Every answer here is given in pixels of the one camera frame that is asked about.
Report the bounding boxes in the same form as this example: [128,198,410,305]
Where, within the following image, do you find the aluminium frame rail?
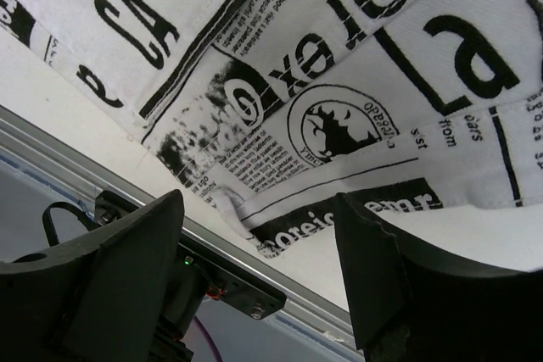
[1,109,363,361]

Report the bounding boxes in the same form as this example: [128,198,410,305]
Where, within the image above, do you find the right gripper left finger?
[0,188,186,362]

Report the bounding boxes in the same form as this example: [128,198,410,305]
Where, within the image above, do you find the newspaper print trousers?
[1,0,542,258]

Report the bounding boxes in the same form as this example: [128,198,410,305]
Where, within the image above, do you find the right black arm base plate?
[93,190,288,320]

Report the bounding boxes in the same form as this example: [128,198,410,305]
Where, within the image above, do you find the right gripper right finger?
[333,193,542,361]

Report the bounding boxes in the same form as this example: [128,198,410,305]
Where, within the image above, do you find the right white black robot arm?
[1,191,542,361]

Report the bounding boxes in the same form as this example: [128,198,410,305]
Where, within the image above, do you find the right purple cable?
[193,315,224,362]

